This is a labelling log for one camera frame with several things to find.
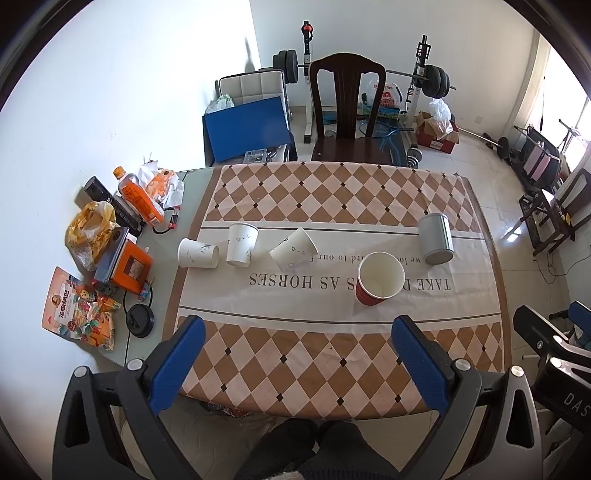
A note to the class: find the black cylinder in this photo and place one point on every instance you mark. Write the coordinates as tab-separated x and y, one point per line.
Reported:
96	189

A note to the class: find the dark wooden side chair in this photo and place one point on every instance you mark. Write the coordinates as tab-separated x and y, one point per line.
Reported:
570	203

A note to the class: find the orange drink bottle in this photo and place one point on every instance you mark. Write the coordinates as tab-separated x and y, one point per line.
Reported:
136	198

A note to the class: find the person's leg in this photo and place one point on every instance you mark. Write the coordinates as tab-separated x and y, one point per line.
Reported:
351	447
281	443

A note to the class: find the black frame with pink panels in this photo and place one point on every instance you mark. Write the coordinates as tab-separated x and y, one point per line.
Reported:
538	161

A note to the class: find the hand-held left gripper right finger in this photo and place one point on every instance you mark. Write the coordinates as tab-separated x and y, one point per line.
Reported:
420	364

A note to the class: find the person's left leg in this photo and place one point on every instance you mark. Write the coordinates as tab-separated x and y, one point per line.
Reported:
281	443

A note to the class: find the colourful snack packet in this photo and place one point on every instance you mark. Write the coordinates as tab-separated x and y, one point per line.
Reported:
69	309

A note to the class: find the white and orange plastic bag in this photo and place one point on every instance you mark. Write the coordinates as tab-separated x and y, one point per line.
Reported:
161	184

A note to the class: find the person's right leg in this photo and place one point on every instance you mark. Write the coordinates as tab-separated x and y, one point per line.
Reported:
351	447

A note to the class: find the short floor barbell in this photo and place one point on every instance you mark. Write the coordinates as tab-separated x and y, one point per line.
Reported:
503	146

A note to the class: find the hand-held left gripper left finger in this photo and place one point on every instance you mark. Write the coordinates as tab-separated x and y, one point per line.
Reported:
178	364

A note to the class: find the checkered tablecloth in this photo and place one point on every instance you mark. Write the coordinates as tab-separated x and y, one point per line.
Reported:
323	203

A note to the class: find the blue board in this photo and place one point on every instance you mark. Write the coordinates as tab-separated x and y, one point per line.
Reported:
247	129

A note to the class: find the white paper cup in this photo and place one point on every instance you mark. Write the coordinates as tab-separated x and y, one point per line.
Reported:
293	251
242	244
201	254

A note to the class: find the white barbell rack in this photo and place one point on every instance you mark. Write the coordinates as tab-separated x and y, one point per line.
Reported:
307	115

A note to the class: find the blue badminton racket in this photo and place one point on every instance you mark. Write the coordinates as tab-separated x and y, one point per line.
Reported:
369	129

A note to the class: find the window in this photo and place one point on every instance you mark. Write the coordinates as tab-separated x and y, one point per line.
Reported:
568	92

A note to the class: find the red printed plastic bag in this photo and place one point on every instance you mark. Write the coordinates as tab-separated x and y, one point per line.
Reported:
385	94

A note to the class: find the small dumbbell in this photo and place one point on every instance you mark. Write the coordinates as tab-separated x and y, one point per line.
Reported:
413	156

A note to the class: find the blue seat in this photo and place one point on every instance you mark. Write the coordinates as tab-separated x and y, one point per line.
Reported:
581	323

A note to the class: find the white padded chair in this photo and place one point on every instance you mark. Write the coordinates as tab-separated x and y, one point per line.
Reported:
251	85

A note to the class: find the black cup lid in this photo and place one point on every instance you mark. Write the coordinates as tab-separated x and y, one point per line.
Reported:
140	318

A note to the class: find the cardboard box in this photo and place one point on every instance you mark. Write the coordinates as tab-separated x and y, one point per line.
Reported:
436	144

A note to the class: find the grey cup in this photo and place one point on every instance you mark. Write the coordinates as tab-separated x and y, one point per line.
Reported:
436	240

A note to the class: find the long black box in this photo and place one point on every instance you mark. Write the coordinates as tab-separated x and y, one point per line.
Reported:
127	216

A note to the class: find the barbell with black plates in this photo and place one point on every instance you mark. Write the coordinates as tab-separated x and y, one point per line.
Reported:
436	81

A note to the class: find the yellow plastic bag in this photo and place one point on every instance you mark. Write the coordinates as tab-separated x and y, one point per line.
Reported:
87	230

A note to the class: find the orange box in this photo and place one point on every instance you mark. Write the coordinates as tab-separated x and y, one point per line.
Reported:
134	267

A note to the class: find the red paper cup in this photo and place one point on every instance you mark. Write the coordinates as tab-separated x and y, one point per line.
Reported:
381	277

